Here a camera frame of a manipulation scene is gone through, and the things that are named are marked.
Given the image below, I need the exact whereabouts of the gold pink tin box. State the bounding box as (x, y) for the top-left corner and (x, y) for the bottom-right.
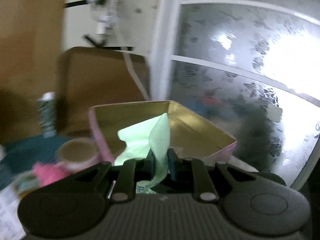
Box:
(89, 101), (236, 165)

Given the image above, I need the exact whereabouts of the large brown cardboard sheet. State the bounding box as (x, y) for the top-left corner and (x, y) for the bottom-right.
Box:
(1, 0), (65, 142)

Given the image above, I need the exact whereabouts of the light green cloth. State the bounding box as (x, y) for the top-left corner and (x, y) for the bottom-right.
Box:
(114, 113), (170, 193)

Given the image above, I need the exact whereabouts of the white printed tissue pack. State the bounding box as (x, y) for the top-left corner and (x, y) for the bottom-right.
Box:
(0, 185), (25, 240)

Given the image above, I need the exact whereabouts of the white power cable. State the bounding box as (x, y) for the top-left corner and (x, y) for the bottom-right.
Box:
(115, 24), (151, 101)

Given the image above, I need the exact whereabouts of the teal blue cloth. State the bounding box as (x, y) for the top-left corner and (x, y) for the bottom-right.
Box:
(1, 135), (69, 189)

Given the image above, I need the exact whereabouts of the white power strip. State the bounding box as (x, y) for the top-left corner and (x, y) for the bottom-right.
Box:
(87, 0), (112, 35)

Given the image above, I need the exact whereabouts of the white framed frosted glass door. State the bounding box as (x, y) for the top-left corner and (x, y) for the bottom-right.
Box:
(149, 0), (319, 190)

